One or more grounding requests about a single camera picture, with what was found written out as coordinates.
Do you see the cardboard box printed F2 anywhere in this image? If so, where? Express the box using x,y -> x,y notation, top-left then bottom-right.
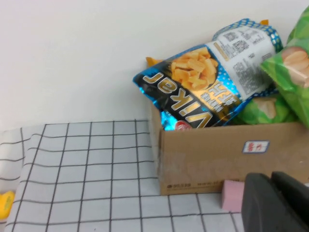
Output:
149,101 -> 309,196

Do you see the blue Vikar chips bag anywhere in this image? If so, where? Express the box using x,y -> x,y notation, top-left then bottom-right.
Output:
132,18 -> 284,131

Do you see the white black-grid tablecloth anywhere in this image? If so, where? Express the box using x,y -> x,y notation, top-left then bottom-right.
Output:
0,119 -> 247,232

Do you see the small yellow object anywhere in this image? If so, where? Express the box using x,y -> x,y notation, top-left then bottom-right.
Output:
0,190 -> 15,220

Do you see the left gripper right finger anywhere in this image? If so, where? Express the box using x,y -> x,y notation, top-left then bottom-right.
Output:
271,171 -> 309,232

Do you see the pink foam cube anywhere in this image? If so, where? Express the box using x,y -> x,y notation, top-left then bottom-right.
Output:
221,179 -> 246,214

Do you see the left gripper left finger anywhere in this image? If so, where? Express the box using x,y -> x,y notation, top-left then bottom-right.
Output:
242,173 -> 309,232

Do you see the green Lays cucumber chips bag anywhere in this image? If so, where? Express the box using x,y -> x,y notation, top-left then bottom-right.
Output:
238,95 -> 299,125
260,4 -> 309,129

